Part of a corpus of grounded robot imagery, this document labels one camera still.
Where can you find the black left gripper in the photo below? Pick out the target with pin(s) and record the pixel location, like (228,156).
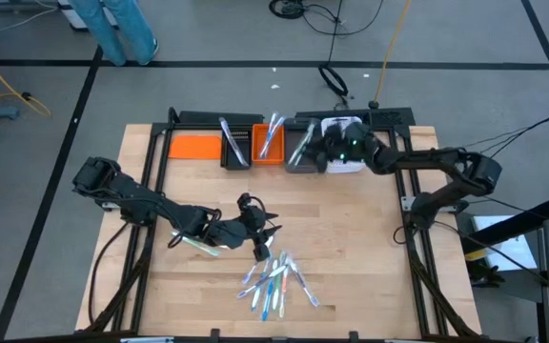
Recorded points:
(241,231)

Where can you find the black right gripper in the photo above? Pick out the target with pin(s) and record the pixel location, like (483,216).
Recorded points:
(341,143)

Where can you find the green toothbrush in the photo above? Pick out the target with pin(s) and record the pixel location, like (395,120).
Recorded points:
(309,133)
(203,248)
(298,150)
(278,286)

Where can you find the blue toothbrush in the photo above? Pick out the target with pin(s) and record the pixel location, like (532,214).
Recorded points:
(267,300)
(267,138)
(257,297)
(275,131)

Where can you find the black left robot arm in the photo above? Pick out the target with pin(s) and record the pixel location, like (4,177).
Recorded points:
(136,195)

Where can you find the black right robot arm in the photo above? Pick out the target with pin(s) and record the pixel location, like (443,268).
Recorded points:
(422,159)

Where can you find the white perforated basket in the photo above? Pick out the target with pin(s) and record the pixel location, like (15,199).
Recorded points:
(351,167)

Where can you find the grey translucent bin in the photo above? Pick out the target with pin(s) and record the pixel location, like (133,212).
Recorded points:
(293,167)

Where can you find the black perforated panel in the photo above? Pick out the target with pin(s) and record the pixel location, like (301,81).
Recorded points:
(389,116)

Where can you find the orange perforated basket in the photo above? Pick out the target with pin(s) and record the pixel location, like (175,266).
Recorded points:
(258,159)

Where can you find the orange toothbrush in wrapper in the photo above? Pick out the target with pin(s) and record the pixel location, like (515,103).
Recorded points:
(283,297)

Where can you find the orange flat mat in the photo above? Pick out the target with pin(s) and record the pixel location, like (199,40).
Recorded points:
(193,147)

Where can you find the black flat panel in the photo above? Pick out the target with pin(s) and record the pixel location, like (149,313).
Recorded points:
(222,117)

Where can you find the white sheet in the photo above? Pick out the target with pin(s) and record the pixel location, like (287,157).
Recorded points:
(508,248)

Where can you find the person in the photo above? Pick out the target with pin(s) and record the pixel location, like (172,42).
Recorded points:
(131,33)

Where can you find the silver frame bracket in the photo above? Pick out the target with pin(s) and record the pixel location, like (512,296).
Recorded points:
(407,204)
(107,206)

